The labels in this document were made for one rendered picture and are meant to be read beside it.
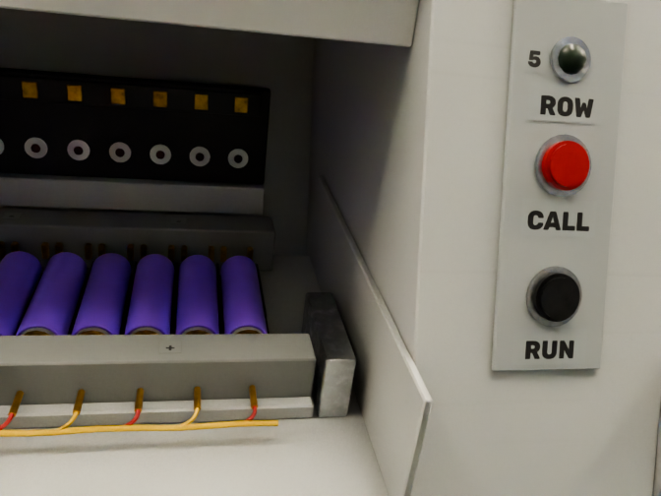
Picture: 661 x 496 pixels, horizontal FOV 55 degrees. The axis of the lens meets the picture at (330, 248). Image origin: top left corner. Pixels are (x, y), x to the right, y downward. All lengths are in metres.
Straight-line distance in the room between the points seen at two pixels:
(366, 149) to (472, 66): 0.07
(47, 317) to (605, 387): 0.21
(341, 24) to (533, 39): 0.06
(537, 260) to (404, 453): 0.08
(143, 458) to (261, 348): 0.06
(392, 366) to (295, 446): 0.05
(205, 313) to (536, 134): 0.15
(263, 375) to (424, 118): 0.11
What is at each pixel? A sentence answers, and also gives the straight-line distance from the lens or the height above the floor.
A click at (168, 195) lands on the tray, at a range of 0.35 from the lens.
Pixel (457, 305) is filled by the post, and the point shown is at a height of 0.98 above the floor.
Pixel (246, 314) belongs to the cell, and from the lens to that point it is 0.27.
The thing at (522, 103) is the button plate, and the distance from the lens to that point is 0.22.
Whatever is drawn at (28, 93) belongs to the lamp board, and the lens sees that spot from 0.35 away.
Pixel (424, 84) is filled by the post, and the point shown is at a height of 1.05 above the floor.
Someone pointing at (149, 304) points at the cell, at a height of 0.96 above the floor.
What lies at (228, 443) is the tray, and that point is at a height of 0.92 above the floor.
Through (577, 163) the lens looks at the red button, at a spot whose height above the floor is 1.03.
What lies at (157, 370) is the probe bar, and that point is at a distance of 0.24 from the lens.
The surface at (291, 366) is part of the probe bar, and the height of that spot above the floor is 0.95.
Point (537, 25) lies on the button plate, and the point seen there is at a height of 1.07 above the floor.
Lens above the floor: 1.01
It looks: 5 degrees down
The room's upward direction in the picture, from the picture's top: 2 degrees clockwise
